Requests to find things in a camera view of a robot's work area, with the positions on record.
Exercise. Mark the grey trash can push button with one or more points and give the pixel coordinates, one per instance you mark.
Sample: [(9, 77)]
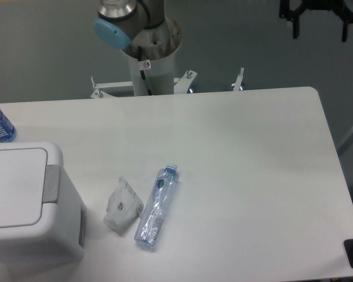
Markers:
[(51, 184)]

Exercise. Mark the white trash can lid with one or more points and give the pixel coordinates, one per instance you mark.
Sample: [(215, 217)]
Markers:
[(22, 173)]

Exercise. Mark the white pedestal base frame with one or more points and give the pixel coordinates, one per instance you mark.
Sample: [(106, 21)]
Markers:
[(182, 85)]

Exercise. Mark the clear empty plastic bottle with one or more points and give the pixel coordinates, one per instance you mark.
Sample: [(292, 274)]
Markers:
[(157, 206)]

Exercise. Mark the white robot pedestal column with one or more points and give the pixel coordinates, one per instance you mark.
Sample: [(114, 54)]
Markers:
[(152, 67)]

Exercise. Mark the silver robot arm blue cap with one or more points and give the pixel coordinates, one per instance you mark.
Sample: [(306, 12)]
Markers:
[(120, 22)]

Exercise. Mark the crumpled white plastic wrapper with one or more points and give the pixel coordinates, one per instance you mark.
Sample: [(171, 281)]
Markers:
[(123, 208)]

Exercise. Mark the white trash can body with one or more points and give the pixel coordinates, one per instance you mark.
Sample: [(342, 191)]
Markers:
[(58, 236)]

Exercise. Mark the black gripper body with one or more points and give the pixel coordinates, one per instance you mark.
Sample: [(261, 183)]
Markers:
[(287, 10)]

